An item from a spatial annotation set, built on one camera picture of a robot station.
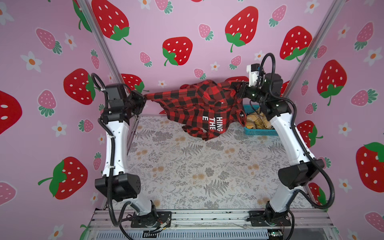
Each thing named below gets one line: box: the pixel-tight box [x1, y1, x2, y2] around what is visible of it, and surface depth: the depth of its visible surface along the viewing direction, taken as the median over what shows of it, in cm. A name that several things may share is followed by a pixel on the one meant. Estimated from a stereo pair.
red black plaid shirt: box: [144, 76, 249, 141], surface depth 83 cm
